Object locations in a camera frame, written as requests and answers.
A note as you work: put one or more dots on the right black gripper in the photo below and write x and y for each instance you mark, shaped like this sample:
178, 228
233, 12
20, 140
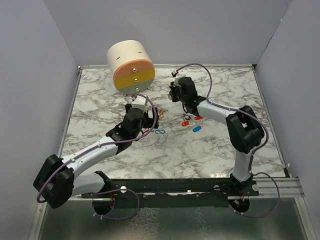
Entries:
172, 92

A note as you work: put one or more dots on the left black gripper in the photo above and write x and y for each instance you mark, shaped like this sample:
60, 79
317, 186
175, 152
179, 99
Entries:
149, 121

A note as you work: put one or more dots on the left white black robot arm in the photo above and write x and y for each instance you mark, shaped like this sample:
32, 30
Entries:
55, 181

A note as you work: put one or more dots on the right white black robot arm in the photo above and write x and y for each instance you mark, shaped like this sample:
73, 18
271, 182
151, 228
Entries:
245, 133

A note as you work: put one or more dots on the black key tag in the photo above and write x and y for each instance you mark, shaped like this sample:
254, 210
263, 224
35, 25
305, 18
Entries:
185, 116

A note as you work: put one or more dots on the blue S carabiner lower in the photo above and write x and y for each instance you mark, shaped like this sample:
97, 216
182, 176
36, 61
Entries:
160, 131

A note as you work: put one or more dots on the red key tag left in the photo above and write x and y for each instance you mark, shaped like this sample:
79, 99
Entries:
185, 123

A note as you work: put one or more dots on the blue key tag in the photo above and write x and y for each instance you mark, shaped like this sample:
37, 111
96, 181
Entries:
197, 128

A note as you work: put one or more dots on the round three-drawer storage box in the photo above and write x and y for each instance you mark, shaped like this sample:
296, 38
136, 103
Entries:
131, 68

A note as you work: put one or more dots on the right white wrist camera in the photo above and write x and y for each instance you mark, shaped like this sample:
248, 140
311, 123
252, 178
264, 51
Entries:
177, 78

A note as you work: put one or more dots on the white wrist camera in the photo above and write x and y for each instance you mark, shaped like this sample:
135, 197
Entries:
140, 103
177, 78

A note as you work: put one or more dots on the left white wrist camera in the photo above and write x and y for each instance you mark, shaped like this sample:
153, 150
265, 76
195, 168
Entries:
140, 103

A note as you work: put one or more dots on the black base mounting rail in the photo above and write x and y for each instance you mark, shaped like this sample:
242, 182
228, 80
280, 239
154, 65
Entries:
171, 192

